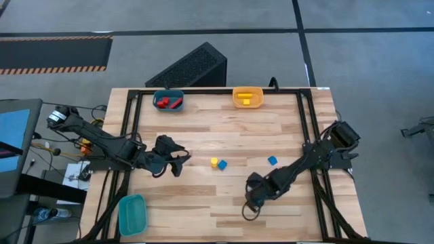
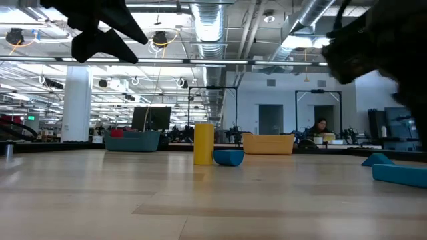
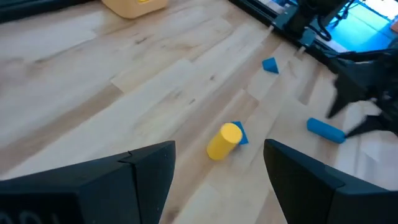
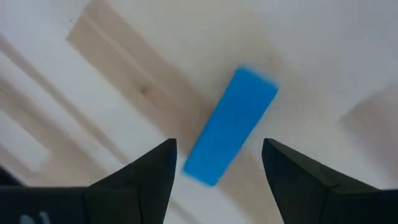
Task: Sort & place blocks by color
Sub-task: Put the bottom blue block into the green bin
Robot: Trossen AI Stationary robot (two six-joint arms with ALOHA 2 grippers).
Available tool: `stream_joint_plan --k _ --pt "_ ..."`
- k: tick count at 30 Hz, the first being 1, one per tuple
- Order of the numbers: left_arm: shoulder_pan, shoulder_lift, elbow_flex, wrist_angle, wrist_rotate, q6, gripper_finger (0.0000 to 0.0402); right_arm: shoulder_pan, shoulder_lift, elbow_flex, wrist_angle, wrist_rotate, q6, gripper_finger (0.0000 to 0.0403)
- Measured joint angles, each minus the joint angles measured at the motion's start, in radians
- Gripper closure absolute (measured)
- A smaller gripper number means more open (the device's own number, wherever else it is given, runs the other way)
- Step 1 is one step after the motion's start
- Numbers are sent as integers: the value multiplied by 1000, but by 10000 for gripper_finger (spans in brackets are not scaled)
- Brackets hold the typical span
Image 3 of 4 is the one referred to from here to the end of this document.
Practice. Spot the blue cylinder block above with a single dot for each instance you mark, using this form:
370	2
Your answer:
326	130

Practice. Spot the blue triangle block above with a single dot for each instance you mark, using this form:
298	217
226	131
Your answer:
270	65

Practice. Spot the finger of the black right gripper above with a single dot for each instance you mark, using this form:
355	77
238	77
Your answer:
357	85
371	124

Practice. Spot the yellow cylinder block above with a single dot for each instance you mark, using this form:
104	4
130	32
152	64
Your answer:
224	141

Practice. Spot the yellow plastic bin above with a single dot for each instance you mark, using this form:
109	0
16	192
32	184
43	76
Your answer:
133	7

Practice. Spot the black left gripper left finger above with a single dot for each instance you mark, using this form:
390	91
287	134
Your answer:
93	186

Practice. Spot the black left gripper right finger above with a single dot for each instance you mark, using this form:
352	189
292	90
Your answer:
317	193

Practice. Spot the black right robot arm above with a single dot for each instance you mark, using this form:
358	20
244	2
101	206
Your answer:
314	12

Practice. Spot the blue half-cylinder block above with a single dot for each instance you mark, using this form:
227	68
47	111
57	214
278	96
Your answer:
243	135

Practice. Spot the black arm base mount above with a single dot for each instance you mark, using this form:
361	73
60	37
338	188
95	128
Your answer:
295	28

